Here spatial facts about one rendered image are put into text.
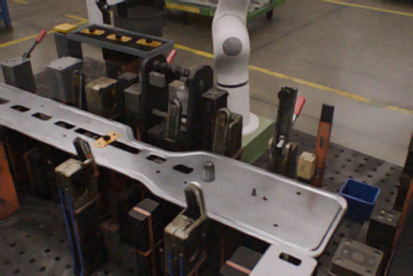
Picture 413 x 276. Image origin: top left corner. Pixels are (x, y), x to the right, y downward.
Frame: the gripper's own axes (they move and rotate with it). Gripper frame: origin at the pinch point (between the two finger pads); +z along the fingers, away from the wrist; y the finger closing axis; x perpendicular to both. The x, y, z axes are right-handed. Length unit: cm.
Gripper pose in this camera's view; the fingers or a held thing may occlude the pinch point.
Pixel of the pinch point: (116, 18)
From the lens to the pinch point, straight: 158.6
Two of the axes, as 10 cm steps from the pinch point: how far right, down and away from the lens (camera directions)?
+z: 0.0, 8.6, 5.2
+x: 8.8, 2.5, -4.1
